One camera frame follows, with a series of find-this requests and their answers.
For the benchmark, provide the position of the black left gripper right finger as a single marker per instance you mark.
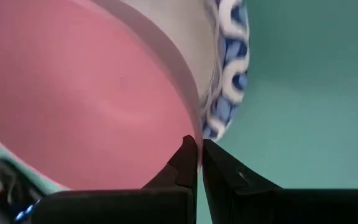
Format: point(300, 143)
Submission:
point(259, 205)

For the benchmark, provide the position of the pink bowl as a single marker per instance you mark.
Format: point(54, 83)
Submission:
point(73, 93)

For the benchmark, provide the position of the blue patterned paper bowl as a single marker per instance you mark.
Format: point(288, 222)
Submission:
point(191, 37)

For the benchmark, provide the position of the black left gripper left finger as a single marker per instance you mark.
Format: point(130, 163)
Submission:
point(154, 205)

